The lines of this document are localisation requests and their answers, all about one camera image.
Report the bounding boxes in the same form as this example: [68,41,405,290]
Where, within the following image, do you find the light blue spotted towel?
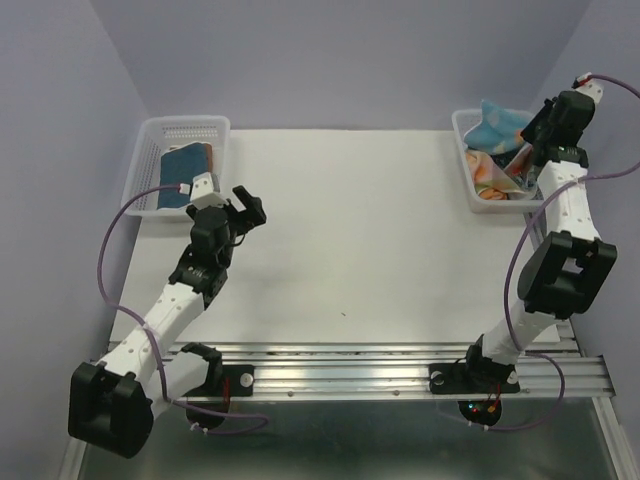
[463,100,533,155]

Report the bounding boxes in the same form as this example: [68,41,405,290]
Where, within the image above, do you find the blue yellow tiger towel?
[157,145,208,209]

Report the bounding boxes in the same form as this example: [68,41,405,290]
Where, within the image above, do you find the brown orange towel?
[168,142,218,172]

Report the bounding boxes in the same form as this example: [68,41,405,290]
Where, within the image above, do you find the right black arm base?
[428,342,520,395]

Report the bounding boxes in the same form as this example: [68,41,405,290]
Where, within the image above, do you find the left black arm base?
[180,342,255,401]

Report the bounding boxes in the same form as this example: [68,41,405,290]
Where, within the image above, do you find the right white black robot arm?
[460,80,617,390]

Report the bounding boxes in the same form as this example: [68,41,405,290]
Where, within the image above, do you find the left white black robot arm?
[67,176,267,459]

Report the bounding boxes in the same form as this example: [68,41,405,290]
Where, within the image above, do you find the orange pink patterned towel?
[465,150,536,201]

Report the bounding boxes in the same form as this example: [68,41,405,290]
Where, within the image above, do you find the right white plastic basket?
[451,108,542,214]

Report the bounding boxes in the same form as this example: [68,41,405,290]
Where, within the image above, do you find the white plastic basket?
[122,115,231,220]
[451,108,542,214]

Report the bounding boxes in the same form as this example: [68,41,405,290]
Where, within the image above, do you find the left white plastic basket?
[122,115,231,220]

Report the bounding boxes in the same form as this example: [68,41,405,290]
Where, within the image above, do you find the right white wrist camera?
[572,72,604,106]

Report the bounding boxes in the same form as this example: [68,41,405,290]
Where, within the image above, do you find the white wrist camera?
[572,72,604,106]
[179,172,227,210]

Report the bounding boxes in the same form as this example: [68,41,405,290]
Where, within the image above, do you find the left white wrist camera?
[179,172,227,210]

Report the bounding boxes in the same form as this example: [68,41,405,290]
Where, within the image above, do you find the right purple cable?
[467,73,640,432]

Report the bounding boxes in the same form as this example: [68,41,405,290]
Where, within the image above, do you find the purple cable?
[467,73,640,432]
[98,184,269,436]

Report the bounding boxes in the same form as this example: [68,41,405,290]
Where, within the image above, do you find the aluminium mounting rail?
[217,341,615,402]

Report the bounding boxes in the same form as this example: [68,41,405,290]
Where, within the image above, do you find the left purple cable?
[98,184,269,436]

